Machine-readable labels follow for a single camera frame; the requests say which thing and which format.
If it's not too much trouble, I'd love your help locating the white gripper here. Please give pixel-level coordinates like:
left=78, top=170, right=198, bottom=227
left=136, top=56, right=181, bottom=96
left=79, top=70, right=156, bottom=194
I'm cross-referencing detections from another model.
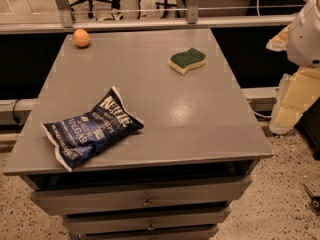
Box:
left=266, top=0, right=320, bottom=135

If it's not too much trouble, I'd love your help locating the green and yellow sponge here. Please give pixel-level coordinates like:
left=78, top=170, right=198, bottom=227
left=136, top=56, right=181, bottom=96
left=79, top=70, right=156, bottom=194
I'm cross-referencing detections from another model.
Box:
left=168, top=48, right=206, bottom=75

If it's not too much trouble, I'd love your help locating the blue Kettle chip bag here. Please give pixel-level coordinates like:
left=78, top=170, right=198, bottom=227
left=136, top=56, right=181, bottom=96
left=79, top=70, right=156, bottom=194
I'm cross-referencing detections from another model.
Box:
left=42, top=86, right=144, bottom=172

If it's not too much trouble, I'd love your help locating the black caster wheel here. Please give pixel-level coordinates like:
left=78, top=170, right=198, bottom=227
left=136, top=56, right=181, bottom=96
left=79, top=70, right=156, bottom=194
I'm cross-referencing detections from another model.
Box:
left=303, top=184, right=320, bottom=211

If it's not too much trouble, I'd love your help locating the grey drawer cabinet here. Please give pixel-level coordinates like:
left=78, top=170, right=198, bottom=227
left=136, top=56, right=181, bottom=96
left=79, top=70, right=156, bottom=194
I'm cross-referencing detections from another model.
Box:
left=4, top=29, right=272, bottom=240

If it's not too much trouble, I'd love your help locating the bottom grey drawer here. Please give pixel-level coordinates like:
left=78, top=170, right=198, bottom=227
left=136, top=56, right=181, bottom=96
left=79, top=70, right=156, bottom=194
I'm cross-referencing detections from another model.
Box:
left=81, top=225, right=218, bottom=240

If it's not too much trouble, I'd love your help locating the grey drawer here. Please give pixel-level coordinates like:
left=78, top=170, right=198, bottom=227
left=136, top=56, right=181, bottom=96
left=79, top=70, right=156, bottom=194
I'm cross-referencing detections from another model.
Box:
left=31, top=176, right=252, bottom=215
left=81, top=225, right=218, bottom=240
left=63, top=207, right=230, bottom=234

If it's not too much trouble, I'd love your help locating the orange fruit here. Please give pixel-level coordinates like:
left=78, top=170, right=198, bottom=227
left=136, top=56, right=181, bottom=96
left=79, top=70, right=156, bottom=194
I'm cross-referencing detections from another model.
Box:
left=73, top=29, right=90, bottom=48

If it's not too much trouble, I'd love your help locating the middle grey drawer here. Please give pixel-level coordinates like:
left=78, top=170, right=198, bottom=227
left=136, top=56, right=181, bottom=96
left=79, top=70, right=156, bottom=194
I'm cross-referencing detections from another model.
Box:
left=63, top=207, right=230, bottom=234

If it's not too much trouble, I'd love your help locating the top grey drawer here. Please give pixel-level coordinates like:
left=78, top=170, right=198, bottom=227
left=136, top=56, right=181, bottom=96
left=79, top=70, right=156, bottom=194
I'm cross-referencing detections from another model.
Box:
left=31, top=176, right=252, bottom=215

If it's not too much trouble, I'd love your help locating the white cable on right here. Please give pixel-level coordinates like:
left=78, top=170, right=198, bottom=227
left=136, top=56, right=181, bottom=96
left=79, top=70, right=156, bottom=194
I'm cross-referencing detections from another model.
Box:
left=250, top=108, right=273, bottom=120

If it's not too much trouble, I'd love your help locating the metal railing frame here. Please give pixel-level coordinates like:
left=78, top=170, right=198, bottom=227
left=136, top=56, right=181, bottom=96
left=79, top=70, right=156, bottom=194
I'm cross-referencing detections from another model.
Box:
left=0, top=0, right=309, bottom=34

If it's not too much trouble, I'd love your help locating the black cable on left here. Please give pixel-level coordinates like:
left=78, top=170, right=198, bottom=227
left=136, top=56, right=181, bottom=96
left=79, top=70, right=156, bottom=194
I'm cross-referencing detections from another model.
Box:
left=11, top=98, right=23, bottom=125

